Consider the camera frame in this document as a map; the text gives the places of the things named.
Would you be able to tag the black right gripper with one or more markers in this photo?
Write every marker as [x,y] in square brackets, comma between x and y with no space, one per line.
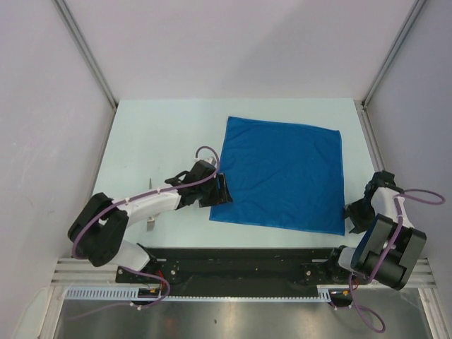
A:
[351,209]

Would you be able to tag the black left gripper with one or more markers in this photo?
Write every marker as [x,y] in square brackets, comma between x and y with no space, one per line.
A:
[220,195]

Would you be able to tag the blue satin napkin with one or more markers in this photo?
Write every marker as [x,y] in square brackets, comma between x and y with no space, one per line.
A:
[282,175]

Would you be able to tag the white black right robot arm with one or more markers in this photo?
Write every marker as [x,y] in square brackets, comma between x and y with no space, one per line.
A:
[390,246]

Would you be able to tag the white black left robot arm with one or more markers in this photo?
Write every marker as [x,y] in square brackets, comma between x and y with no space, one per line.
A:
[98,232]

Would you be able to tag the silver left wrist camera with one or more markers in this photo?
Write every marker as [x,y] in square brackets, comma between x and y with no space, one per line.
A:
[211,161]

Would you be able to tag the aluminium front frame rail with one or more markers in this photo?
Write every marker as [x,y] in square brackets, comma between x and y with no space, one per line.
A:
[72,272]

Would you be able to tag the aluminium right corner post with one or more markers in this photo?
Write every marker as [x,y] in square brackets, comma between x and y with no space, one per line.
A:
[400,39]

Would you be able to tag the aluminium corner post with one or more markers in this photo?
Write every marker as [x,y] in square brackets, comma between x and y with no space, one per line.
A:
[400,39]
[74,29]

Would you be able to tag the aluminium left corner post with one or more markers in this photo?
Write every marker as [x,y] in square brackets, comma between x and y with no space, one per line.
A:
[74,29]

